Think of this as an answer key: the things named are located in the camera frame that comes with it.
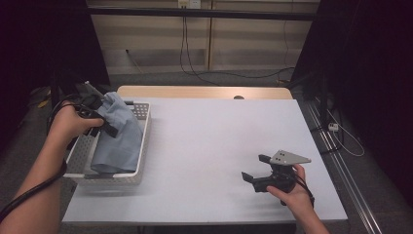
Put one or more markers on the white wall socket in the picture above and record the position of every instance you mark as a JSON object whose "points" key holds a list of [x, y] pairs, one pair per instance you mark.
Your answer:
{"points": [[189, 3]]}

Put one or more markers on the dark curtain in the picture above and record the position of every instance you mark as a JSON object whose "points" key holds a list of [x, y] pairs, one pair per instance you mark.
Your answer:
{"points": [[370, 65], [42, 39]]}

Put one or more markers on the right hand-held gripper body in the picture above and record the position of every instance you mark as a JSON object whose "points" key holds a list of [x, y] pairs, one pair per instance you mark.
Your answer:
{"points": [[279, 175]]}

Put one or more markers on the white perforated plastic basket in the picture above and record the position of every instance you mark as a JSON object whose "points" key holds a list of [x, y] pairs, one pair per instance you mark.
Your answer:
{"points": [[142, 139]]}

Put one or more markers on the round table grommet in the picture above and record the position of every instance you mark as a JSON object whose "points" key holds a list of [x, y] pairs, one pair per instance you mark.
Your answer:
{"points": [[239, 97]]}

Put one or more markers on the white plug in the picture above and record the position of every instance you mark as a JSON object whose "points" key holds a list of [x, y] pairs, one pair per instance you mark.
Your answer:
{"points": [[333, 127]]}

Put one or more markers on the person's left hand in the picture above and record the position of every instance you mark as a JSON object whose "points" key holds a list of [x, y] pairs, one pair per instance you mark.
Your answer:
{"points": [[69, 125]]}

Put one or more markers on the person's right hand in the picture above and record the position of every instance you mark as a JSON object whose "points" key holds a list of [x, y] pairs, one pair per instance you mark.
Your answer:
{"points": [[295, 198]]}

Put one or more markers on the black metal stand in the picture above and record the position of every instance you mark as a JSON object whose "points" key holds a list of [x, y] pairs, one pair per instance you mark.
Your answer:
{"points": [[323, 104], [55, 87]]}

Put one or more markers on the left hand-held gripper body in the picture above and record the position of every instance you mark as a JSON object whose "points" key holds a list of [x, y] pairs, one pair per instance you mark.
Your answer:
{"points": [[89, 102]]}

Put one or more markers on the light blue shirt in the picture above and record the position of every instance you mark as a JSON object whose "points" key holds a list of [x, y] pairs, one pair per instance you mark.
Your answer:
{"points": [[118, 143]]}

